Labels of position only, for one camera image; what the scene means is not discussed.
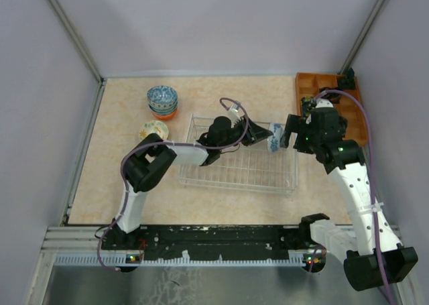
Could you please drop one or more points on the white wire dish rack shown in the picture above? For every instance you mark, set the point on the white wire dish rack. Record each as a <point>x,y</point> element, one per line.
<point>255,168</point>

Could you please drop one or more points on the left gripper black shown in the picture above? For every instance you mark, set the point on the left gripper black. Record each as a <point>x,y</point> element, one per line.
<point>255,134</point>

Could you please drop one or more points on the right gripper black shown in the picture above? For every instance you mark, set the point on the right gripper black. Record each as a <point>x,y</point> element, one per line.
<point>293,125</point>

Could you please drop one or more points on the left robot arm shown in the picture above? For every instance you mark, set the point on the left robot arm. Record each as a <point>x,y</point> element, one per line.
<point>143,168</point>

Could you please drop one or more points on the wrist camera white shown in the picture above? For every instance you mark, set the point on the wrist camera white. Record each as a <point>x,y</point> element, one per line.
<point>320,104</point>
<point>233,113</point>

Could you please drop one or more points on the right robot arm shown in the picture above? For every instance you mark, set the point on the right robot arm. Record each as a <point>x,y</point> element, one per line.
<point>375,255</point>

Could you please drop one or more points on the top blue stacked bowl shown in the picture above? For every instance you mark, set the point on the top blue stacked bowl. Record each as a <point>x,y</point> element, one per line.
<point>162,96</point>

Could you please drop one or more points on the yellow floral bowl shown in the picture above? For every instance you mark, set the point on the yellow floral bowl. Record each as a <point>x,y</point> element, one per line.
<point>153,131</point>

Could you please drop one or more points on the black object tray corner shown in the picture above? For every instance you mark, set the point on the black object tray corner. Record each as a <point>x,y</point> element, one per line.
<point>346,81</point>

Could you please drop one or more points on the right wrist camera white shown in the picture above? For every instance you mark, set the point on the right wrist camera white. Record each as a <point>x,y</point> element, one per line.
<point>320,104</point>

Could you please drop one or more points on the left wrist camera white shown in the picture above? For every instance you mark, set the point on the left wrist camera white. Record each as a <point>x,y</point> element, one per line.
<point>233,113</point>

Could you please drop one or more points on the orange bottom stacked bowl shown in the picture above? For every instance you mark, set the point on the orange bottom stacked bowl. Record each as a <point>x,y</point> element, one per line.
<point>165,117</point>

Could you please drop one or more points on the black yellow object in tray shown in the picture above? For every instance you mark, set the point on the black yellow object in tray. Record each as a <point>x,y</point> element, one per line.
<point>307,104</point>

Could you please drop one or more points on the wooden compartment tray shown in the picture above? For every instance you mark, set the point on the wooden compartment tray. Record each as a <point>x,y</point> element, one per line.
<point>309,84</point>

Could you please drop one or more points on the blue white patterned bowl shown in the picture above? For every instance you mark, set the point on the blue white patterned bowl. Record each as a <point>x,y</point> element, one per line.
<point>273,141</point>

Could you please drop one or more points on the black object tray centre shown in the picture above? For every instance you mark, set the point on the black object tray centre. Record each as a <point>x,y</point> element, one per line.
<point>334,98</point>

